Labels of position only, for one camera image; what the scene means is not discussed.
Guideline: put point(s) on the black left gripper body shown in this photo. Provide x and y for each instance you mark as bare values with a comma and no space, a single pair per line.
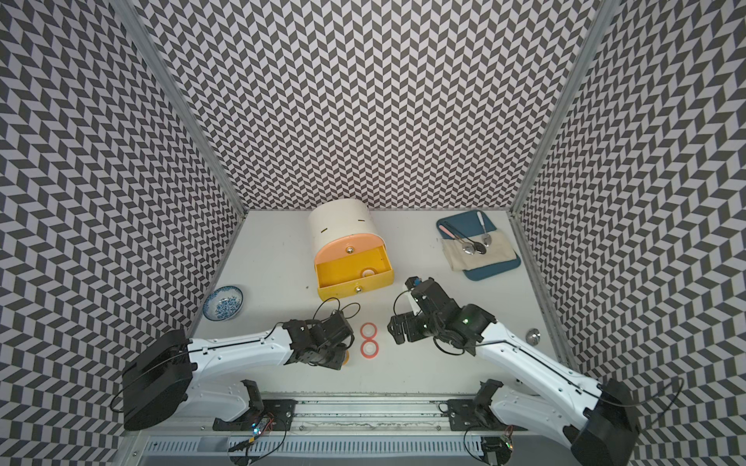
332,358

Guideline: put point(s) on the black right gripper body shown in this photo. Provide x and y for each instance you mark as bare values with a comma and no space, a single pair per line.
435,326

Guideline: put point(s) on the yellow drawer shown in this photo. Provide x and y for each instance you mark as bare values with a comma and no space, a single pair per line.
342,278

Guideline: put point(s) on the white round drawer cabinet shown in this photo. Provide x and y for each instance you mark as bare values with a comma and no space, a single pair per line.
339,218

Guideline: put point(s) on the orange top drawer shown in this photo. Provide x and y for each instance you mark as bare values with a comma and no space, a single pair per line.
352,244

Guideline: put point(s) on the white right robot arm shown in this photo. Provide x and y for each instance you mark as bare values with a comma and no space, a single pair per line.
597,422

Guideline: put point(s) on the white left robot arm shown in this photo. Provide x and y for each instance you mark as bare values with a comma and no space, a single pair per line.
177,375

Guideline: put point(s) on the red tape roll upper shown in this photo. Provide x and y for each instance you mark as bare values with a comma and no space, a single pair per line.
368,331

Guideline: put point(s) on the red tape roll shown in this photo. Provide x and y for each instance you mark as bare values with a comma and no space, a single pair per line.
368,331
369,349

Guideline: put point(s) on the red tape roll lower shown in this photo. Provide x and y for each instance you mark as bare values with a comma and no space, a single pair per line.
369,349

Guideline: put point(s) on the beige folded cloth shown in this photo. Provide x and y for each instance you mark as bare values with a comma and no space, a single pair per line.
463,256

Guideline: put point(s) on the teal tray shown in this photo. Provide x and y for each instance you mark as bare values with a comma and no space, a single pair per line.
468,223

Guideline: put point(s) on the blue patterned bowl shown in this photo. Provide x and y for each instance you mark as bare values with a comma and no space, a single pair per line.
223,304

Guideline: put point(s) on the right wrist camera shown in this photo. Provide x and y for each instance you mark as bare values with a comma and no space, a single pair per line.
414,283

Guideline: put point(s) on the aluminium front rail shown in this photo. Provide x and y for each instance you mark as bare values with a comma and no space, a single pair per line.
373,410

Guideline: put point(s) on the pink handled spoon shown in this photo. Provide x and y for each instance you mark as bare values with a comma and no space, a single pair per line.
447,232

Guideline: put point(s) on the black handled spoon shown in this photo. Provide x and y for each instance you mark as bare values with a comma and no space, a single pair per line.
479,247

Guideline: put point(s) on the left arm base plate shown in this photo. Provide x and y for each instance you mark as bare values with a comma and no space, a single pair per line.
276,415

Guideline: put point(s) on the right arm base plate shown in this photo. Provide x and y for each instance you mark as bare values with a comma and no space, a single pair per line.
464,413

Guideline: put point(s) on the white handled spoon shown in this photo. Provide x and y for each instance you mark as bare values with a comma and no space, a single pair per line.
486,238

